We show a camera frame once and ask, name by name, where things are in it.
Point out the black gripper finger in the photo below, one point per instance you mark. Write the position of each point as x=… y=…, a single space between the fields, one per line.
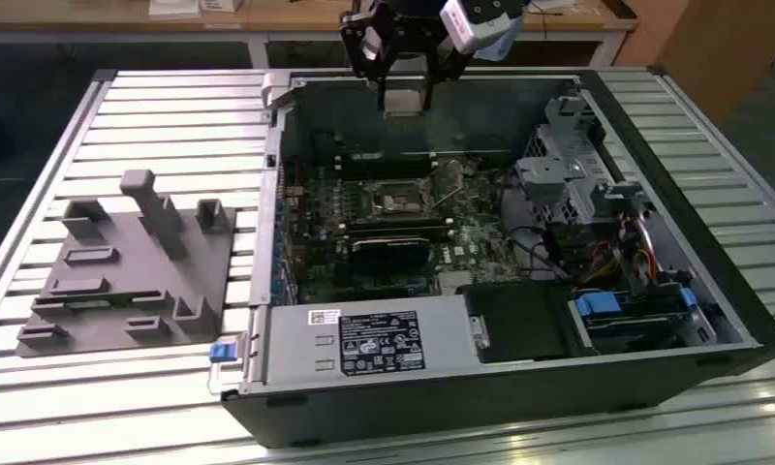
x=364 y=34
x=444 y=63

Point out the CPU with silver top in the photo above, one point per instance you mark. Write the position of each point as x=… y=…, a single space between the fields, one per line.
x=404 y=102

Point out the metal locking lever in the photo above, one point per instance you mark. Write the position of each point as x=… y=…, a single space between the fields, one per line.
x=454 y=191

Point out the wooden desk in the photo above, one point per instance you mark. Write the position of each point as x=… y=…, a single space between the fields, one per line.
x=284 y=19

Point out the small white box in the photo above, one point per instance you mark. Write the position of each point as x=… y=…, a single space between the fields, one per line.
x=219 y=5

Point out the metal drive cage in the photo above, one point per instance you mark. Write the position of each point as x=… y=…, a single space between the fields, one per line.
x=555 y=145

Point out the white paper stack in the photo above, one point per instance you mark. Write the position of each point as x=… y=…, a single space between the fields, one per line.
x=175 y=9

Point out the green motherboard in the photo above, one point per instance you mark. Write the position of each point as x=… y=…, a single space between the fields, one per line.
x=484 y=232

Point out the small graphics card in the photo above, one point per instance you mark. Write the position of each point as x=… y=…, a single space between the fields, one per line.
x=387 y=249

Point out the wooden cabinet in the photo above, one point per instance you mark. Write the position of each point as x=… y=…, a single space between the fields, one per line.
x=717 y=48

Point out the silver chipset heatsink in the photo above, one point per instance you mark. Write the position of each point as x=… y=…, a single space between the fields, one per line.
x=456 y=281

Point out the black plastic shroud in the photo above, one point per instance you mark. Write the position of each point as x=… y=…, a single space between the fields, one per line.
x=516 y=319

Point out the hard disk in blue carrier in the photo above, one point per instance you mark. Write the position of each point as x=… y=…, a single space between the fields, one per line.
x=598 y=305

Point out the blue plastic clip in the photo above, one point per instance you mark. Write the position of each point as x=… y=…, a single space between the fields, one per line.
x=687 y=298

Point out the gray parts rack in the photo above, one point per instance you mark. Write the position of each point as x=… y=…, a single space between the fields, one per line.
x=123 y=271

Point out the silver power supply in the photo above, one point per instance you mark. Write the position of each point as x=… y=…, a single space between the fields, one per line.
x=291 y=339

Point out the blue case latch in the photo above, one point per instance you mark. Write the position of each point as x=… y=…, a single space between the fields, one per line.
x=224 y=352

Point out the black PC case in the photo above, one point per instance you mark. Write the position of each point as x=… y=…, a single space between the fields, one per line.
x=426 y=412

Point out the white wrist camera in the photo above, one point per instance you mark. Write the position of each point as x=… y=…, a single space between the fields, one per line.
x=475 y=24

